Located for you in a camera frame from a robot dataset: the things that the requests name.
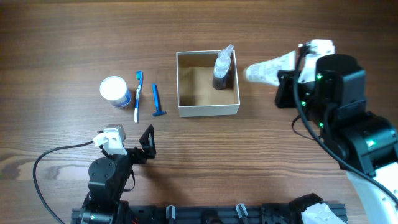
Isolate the white squeeze tube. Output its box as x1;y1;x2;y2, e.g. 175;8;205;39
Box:
244;51;296;86

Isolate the blue disposable razor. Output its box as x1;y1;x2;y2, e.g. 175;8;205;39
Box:
152;83;166;116

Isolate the clear spray bottle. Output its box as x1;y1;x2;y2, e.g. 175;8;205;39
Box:
212;44;234;90

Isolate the cotton swab tub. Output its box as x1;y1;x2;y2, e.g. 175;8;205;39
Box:
99;76;132;108

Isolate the blue white toothbrush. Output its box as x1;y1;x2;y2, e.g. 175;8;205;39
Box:
134;70;143;123

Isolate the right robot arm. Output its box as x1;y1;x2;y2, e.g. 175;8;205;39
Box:
275;54;397;223

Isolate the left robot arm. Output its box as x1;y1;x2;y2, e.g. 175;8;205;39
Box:
71;124;156;224

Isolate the white cardboard box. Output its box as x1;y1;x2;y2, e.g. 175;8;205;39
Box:
176;50;241;118

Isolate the black right camera cable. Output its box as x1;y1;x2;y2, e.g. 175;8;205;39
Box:
290;45;398;200

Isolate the black camera cable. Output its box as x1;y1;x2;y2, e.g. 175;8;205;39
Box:
32;140;95;224
290;45;398;200

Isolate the black left camera cable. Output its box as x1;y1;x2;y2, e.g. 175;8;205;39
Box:
32;140;95;224

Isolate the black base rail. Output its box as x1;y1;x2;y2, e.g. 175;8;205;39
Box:
71;203;303;224

